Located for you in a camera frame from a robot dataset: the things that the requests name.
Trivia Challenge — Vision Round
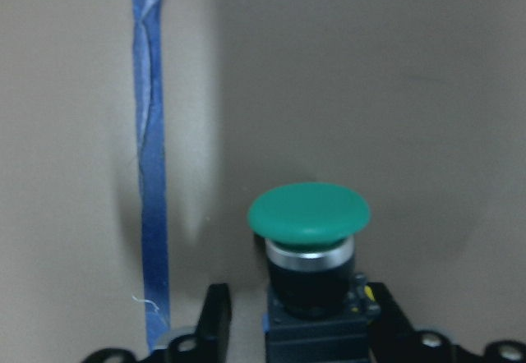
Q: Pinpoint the green push button switch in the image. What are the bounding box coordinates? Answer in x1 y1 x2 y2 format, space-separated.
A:
247 181 381 362

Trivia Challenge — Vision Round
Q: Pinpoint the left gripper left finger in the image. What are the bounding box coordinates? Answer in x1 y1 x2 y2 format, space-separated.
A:
168 283 232 362

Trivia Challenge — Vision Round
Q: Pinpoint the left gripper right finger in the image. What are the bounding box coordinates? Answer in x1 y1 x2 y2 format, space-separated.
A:
368 282 456 363

